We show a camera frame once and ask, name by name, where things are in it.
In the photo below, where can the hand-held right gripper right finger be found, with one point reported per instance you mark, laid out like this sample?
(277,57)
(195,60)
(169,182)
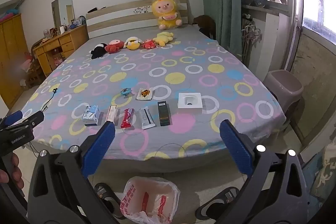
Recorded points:
(236,145)

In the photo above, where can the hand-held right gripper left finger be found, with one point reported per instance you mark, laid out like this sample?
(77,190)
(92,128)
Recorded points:
(99,148)

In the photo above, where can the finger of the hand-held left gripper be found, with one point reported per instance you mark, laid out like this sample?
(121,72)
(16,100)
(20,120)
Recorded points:
(11,117)
(34,119)

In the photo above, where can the blue white milk carton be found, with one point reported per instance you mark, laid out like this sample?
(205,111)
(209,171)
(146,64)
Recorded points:
(90,116)

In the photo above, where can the white red paper box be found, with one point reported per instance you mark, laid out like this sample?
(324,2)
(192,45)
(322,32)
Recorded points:
(111,113)

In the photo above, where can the white square box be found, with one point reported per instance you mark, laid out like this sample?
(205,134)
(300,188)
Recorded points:
(190,102)

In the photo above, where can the dark green box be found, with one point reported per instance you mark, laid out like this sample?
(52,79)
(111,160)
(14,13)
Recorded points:
(163,113)

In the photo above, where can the white red-printed plastic bag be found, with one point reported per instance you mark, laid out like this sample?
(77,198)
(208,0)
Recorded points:
(149,203)

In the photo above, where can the person's left hand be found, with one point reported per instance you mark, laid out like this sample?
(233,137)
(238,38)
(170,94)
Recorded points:
(11,172)

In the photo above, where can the red snack wrapper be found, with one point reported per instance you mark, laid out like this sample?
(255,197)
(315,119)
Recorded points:
(127,118)

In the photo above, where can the dark grey slipper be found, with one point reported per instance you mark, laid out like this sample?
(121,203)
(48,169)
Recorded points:
(105,193)
(223,200)

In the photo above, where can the pink cloth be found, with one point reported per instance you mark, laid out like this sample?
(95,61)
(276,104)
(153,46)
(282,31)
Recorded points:
(26,64)

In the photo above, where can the grey white packet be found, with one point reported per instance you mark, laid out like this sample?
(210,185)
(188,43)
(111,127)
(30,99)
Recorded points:
(146,118)

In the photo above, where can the wooden wardrobe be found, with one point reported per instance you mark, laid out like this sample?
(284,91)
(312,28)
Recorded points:
(11,56)

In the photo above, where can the blue candy wrapper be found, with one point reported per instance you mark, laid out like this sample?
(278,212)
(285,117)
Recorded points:
(125,91)

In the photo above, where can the white orange snack packet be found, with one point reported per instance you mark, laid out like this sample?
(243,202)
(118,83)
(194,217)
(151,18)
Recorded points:
(144,94)

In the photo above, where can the purple plastic stool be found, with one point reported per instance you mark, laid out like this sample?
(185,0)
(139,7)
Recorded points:
(284,90)

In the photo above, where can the wooden dresser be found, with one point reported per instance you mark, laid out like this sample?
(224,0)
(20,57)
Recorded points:
(65,43)

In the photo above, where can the black plush toy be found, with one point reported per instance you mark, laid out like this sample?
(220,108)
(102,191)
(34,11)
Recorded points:
(97,51)

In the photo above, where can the white patterned cloth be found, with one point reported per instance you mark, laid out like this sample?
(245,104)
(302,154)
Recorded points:
(326,169)

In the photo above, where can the yellow white plush toy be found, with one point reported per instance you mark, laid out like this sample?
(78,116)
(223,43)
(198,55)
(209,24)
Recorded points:
(132,43)

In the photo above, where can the small red plush toy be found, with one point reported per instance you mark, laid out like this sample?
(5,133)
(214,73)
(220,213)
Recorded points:
(148,43)

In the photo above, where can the dark brown chair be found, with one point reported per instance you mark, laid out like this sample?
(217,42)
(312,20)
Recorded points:
(204,24)

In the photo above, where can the yellow duck plush toy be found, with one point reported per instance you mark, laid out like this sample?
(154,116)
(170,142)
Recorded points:
(162,39)

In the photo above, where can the wooden headboard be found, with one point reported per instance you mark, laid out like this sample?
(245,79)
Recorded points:
(118,18)

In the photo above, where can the large yellow pig plush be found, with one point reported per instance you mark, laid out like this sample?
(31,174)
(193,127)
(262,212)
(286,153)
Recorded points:
(166,12)

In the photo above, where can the wall mirror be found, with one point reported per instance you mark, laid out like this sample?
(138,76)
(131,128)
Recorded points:
(64,8)

